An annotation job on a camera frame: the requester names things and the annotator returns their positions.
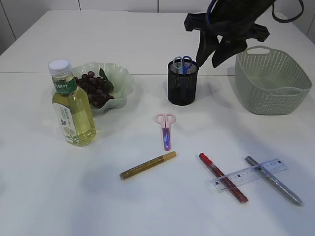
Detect dark red grape bunch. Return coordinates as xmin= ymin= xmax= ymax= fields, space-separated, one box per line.
xmin=74 ymin=68 xmax=114 ymax=109

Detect silver glitter marker pen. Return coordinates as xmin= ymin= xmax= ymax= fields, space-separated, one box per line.
xmin=245 ymin=156 xmax=303 ymax=207

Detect jasmine tea bottle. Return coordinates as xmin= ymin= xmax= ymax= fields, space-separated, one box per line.
xmin=48 ymin=59 xmax=96 ymax=147

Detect clear plastic ruler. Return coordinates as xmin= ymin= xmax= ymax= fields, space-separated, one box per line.
xmin=205 ymin=158 xmax=287 ymax=193

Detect green woven plastic basket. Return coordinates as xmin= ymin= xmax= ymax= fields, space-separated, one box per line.
xmin=235 ymin=47 xmax=313 ymax=116

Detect red marker pen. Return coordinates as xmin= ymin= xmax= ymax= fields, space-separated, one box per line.
xmin=199 ymin=153 xmax=249 ymax=204

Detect blue scissors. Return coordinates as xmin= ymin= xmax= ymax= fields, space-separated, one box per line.
xmin=173 ymin=56 xmax=193 ymax=74

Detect gold glitter marker pen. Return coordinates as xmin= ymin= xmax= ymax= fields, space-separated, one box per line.
xmin=120 ymin=151 xmax=177 ymax=180

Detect small pink scissors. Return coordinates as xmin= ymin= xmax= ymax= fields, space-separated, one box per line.
xmin=155 ymin=114 xmax=176 ymax=151

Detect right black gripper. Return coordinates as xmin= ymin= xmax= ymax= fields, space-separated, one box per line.
xmin=184 ymin=0 xmax=270 ymax=68

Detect black mesh pen holder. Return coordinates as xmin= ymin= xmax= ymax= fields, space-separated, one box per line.
xmin=167 ymin=60 xmax=199 ymax=106

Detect light green wavy plate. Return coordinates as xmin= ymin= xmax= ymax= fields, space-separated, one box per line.
xmin=72 ymin=62 xmax=134 ymax=116

